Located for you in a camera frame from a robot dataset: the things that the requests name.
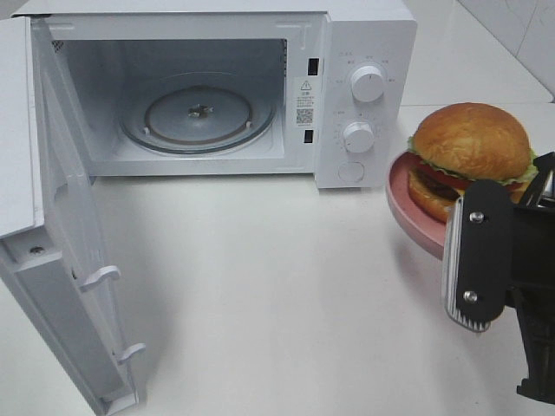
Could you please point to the white power knob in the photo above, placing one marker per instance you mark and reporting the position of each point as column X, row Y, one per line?
column 367, row 83

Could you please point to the glass turntable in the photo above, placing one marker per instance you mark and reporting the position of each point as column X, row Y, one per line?
column 200, row 112

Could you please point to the burger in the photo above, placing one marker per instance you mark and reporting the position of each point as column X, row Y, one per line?
column 462, row 143

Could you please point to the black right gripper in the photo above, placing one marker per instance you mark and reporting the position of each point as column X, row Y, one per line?
column 532, row 281

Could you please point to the white microwave door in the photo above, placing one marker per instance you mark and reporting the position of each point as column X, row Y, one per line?
column 53, row 257

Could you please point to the pink plate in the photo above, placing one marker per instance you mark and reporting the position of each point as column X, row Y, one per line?
column 423, row 229

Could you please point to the round door release button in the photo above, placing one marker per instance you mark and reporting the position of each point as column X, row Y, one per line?
column 351, row 172

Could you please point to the white microwave oven body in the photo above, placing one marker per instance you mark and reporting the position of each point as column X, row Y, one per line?
column 113, row 47

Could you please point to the white timer knob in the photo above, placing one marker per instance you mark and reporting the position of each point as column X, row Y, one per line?
column 358, row 137

